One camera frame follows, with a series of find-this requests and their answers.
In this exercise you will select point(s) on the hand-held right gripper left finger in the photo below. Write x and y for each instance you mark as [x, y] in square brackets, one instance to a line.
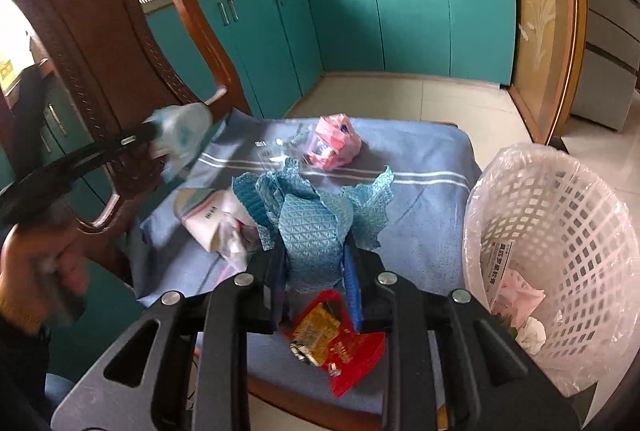
[274, 296]

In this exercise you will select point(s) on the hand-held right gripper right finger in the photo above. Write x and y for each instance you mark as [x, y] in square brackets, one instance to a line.
[353, 291]

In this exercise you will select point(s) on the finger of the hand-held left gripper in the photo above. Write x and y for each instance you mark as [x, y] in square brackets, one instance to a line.
[110, 146]

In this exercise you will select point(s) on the blue textured wipe cloth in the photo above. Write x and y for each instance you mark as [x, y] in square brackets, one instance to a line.
[310, 231]

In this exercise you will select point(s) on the light blue plastic packet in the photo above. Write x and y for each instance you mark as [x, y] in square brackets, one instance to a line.
[182, 126]

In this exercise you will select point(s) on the pink plastic bag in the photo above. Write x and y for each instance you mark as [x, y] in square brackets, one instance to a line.
[332, 143]

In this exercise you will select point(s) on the white plastic waste basket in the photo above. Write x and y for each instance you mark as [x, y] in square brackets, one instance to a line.
[560, 373]

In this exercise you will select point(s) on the person's left forearm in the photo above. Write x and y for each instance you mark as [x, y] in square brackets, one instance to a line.
[15, 361]

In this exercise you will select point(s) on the person's left hand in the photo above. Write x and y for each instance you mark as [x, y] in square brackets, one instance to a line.
[40, 261]

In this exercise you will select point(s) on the red snack wrapper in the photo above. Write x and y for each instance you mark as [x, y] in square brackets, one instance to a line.
[350, 356]

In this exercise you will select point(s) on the blue striped seat cloth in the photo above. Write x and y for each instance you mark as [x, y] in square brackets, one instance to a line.
[425, 221]

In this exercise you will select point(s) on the dark wooden chair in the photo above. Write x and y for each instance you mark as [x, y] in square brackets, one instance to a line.
[90, 36]

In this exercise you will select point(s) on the clear plastic wrapper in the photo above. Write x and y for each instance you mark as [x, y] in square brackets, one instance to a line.
[272, 151]

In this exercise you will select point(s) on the white carton box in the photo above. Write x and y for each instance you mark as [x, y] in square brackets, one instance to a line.
[500, 276]

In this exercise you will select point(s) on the pale pink paper piece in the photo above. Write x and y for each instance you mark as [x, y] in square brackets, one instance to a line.
[522, 293]

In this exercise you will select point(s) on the white crumpled tissue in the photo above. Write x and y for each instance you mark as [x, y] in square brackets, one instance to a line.
[532, 333]

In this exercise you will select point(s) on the teal lower kitchen cabinets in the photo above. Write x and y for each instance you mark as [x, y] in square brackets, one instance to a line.
[410, 21]

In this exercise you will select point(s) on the wooden framed glass door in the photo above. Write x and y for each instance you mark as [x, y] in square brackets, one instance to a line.
[540, 21]

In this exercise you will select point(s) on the grey refrigerator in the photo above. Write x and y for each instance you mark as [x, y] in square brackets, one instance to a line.
[610, 36]

